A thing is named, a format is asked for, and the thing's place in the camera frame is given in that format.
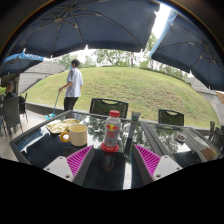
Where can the navy umbrella with light-blue edge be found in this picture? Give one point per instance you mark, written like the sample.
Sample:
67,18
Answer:
193,50

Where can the dark wicker chair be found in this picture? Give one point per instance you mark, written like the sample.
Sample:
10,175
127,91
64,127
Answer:
11,113
170,118
216,136
23,107
100,107

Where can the large navy patio umbrella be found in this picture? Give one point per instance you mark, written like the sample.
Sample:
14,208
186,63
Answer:
86,23

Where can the grey upright tube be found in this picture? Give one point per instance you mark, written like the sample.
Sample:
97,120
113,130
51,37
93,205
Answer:
134,125

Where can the blue mop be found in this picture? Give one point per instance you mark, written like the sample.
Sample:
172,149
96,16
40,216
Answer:
50,116

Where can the small glass ashtray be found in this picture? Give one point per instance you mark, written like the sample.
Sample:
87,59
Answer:
181,137

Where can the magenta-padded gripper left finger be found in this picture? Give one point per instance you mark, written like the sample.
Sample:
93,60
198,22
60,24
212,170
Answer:
61,166

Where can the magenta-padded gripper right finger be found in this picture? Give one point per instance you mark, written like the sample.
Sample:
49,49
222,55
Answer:
165,168

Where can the blue patio umbrella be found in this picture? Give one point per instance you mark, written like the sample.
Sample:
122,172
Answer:
18,63

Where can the grey building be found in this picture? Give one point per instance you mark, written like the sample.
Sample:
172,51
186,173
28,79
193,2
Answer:
211,98
40,75

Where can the red-capped clear drink bottle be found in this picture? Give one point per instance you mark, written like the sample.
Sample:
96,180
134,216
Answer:
112,131

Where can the yellow foil bag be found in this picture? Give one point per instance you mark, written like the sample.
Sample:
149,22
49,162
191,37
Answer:
60,126

